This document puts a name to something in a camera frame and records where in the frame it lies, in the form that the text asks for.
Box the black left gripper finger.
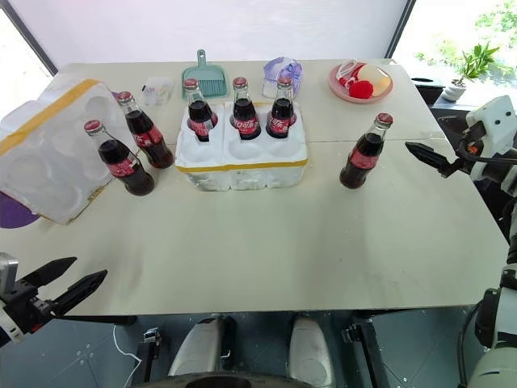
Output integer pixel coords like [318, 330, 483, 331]
[52, 269, 109, 317]
[23, 256, 78, 290]

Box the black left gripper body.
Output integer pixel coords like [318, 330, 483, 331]
[0, 280, 61, 335]

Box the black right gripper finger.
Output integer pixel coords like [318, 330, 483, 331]
[408, 146, 459, 179]
[405, 141, 456, 166]

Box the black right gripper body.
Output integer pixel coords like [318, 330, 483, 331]
[454, 120, 492, 175]

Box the glass cola bottle red cap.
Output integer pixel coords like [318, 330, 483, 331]
[116, 91, 176, 171]
[230, 76, 263, 142]
[338, 112, 395, 191]
[265, 75, 300, 140]
[181, 78, 220, 143]
[83, 120, 156, 198]

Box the white foam lid yellow tape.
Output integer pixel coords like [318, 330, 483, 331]
[0, 78, 141, 226]

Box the white foam bottle tray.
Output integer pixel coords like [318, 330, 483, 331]
[174, 99, 310, 192]

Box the small clear plastic packet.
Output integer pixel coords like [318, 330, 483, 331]
[141, 75, 175, 108]

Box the purple round disc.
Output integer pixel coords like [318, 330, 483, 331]
[0, 191, 42, 230]

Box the green plant in white pot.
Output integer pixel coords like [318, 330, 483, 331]
[441, 41, 502, 103]

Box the cream round ball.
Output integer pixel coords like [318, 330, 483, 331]
[360, 65, 392, 97]

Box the red fluffy pompom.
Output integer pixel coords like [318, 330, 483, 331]
[348, 80, 376, 99]

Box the pink round plate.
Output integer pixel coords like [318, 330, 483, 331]
[327, 60, 394, 105]

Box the silver rounded robot leg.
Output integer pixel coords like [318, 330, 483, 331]
[166, 316, 228, 377]
[288, 314, 334, 386]

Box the purple white plastic bag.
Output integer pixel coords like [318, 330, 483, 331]
[262, 57, 304, 100]

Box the dark rounded robot waist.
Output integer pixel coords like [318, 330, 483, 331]
[132, 372, 337, 388]

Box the teal plastic dustpan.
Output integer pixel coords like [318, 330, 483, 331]
[180, 48, 229, 100]

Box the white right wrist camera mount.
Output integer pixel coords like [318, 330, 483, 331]
[464, 95, 517, 139]

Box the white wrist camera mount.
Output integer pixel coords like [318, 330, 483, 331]
[464, 95, 517, 139]
[0, 251, 20, 295]

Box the black table frame bar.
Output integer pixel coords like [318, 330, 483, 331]
[59, 314, 139, 327]

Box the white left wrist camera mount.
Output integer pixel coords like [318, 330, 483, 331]
[0, 251, 20, 295]

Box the thin white cable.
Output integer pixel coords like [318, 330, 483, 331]
[111, 322, 141, 361]

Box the black table leg bracket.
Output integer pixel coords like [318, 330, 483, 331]
[136, 326, 163, 382]
[340, 311, 389, 388]

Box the red white cord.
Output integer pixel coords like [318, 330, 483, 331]
[336, 59, 365, 88]

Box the black window frame bar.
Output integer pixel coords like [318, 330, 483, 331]
[0, 0, 60, 77]
[383, 0, 418, 60]

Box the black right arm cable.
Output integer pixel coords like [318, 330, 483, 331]
[455, 303, 486, 388]

